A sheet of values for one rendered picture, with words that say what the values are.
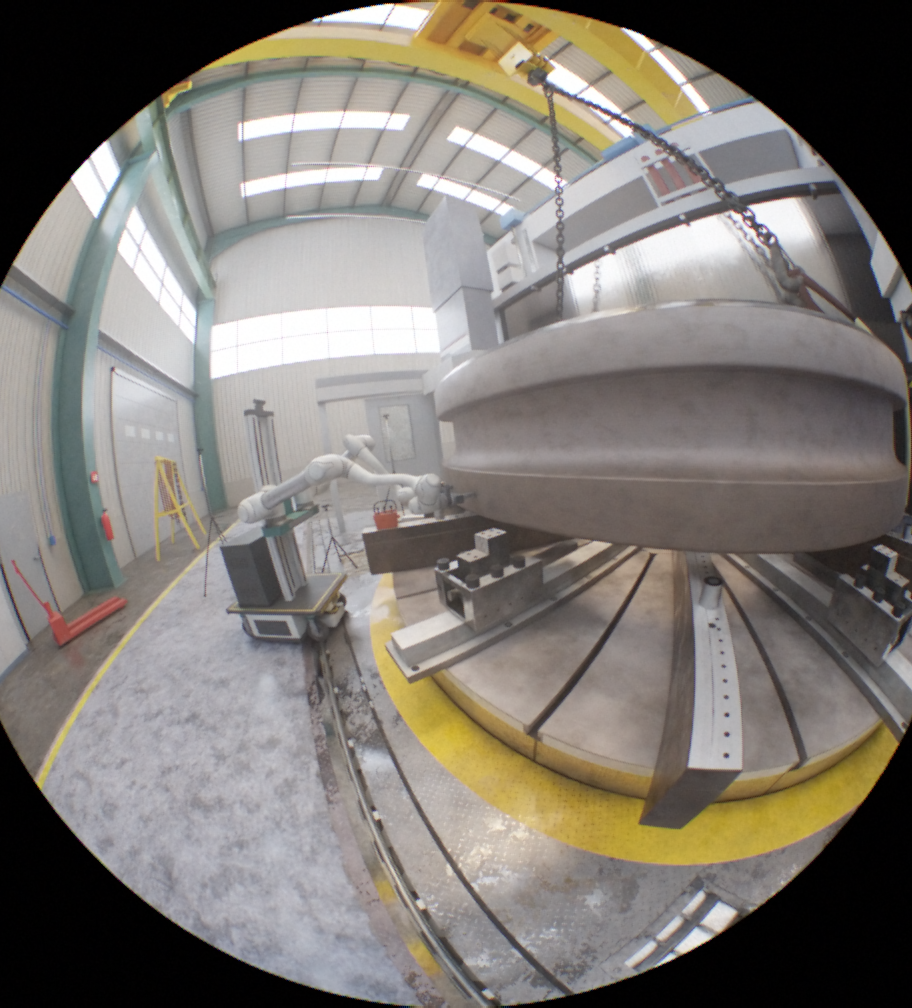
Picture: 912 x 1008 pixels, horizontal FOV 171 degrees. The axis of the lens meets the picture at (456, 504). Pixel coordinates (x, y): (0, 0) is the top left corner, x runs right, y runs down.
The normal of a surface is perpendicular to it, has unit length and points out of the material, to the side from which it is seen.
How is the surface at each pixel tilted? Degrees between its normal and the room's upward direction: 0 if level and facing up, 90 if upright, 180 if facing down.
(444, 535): 90
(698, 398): 90
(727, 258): 90
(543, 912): 0
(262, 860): 0
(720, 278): 90
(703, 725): 0
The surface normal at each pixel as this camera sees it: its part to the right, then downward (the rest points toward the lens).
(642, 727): -0.12, -0.97
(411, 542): 0.15, 0.19
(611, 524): -0.71, 0.23
